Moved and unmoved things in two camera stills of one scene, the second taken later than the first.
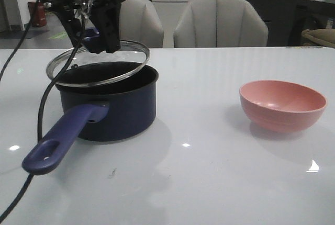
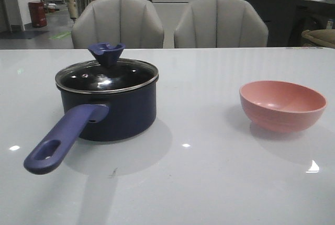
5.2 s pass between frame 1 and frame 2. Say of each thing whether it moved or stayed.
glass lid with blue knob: moved
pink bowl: stayed
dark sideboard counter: stayed
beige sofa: stayed
